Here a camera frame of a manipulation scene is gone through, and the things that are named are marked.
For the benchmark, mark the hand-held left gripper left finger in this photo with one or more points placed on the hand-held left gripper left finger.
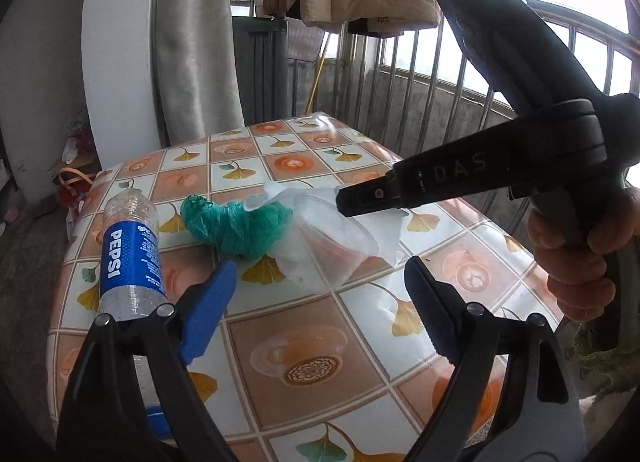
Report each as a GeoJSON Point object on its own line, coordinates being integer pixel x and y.
{"type": "Point", "coordinates": [210, 312]}

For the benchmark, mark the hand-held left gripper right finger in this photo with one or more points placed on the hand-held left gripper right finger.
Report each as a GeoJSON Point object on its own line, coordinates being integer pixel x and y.
{"type": "Point", "coordinates": [430, 307]}

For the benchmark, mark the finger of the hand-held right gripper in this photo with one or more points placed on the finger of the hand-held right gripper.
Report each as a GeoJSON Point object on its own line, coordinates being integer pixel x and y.
{"type": "Point", "coordinates": [425, 182]}

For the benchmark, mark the clear plastic wrap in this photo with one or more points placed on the clear plastic wrap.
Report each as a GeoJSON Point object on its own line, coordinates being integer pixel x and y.
{"type": "Point", "coordinates": [395, 237]}

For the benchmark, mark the green plastic bag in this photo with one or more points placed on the green plastic bag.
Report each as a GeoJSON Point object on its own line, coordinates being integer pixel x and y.
{"type": "Point", "coordinates": [230, 227]}

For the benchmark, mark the blue-labelled plastic bottle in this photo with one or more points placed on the blue-labelled plastic bottle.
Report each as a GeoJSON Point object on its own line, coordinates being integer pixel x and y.
{"type": "Point", "coordinates": [130, 262]}

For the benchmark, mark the clear plastic cup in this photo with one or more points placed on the clear plastic cup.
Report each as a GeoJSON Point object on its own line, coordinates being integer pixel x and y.
{"type": "Point", "coordinates": [320, 242]}

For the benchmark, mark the person's right hand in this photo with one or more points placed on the person's right hand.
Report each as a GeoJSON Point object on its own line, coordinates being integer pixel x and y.
{"type": "Point", "coordinates": [570, 267]}

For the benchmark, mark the leaf and peach patterned tablecloth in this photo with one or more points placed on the leaf and peach patterned tablecloth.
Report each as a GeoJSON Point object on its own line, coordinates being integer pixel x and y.
{"type": "Point", "coordinates": [300, 322]}

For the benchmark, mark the metal balcony railing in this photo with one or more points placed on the metal balcony railing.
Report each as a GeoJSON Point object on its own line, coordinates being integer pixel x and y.
{"type": "Point", "coordinates": [344, 82]}

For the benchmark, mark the dark mesh screen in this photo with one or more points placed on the dark mesh screen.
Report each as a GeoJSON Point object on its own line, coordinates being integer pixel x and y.
{"type": "Point", "coordinates": [305, 42]}

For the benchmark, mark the dark grey folding panel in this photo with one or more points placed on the dark grey folding panel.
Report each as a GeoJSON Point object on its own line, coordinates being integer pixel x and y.
{"type": "Point", "coordinates": [260, 72]}

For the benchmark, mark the crumpled plastic bags pile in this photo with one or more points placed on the crumpled plastic bags pile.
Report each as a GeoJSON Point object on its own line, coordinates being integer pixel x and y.
{"type": "Point", "coordinates": [77, 142]}

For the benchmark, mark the grey curtain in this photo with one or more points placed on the grey curtain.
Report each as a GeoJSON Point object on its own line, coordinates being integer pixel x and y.
{"type": "Point", "coordinates": [195, 42]}

